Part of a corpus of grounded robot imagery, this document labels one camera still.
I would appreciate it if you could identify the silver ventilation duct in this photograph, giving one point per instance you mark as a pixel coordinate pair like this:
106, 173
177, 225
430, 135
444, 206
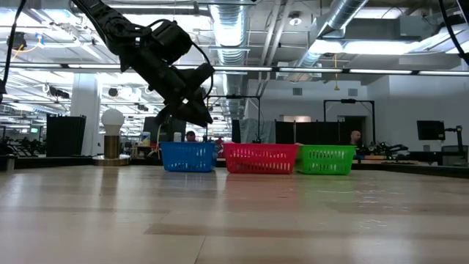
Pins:
229, 36
340, 14

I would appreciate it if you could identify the white pillar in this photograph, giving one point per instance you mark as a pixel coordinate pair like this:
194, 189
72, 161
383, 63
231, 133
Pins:
86, 110

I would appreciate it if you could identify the dark computer monitor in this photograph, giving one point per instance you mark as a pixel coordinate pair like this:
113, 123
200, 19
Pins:
179, 128

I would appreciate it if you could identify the black monitor on arm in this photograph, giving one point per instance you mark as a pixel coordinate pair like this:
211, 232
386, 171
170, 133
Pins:
430, 130

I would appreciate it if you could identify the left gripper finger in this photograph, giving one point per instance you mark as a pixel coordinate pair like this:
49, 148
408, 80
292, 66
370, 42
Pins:
164, 115
194, 115

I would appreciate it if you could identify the black rig frame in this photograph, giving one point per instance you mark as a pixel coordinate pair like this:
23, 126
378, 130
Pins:
348, 100

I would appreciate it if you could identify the black ceiling device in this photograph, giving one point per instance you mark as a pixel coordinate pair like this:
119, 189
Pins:
20, 40

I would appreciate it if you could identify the long ceiling light strip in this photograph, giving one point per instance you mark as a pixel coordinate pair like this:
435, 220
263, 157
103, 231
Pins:
311, 69

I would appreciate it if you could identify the person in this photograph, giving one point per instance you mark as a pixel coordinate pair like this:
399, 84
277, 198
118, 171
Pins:
190, 136
354, 138

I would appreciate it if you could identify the black partition panel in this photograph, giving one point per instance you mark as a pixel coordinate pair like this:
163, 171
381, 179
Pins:
304, 132
66, 135

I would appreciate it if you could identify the black background robot arm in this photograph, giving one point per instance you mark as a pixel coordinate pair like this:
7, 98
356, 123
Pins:
388, 148

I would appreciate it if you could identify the red plastic basket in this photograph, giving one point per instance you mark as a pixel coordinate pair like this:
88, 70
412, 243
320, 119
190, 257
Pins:
260, 157

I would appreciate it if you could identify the green plastic basket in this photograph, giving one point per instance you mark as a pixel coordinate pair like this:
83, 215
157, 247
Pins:
324, 159

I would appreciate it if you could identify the blue plastic basket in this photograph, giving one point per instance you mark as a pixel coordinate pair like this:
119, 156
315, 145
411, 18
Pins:
187, 157

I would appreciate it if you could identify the white bulb brass base lamp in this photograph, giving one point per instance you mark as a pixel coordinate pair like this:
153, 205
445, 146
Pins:
111, 121

